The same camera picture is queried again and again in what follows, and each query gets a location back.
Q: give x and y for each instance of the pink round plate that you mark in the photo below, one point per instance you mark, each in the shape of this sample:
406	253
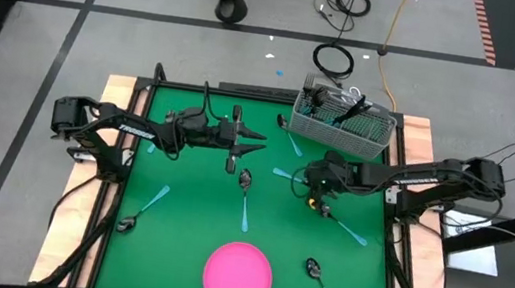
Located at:
237	278

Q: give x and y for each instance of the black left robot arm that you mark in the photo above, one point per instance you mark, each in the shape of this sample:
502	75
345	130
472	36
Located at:
135	130

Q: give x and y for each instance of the small yellow clip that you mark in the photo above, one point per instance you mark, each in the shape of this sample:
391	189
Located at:
312	203

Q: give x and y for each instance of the white paper sheet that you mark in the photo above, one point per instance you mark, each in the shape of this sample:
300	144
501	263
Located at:
474	255

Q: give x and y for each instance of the black metal rig frame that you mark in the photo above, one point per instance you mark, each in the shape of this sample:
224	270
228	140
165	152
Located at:
194	88

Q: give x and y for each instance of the black slotted bar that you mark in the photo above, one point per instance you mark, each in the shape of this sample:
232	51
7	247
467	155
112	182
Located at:
260	90

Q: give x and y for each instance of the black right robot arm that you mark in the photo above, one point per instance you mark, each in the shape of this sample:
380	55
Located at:
424	181

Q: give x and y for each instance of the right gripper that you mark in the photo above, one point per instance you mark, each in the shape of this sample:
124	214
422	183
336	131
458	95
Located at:
323	178

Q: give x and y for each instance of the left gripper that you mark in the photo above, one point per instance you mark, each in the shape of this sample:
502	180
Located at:
223	135

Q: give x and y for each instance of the grey plastic cutlery basket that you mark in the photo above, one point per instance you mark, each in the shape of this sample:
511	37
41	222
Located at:
365	134

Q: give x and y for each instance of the green table mat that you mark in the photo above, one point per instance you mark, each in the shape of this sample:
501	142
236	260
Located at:
171	253

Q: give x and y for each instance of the silver table clamp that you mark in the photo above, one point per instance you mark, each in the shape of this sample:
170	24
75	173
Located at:
84	156

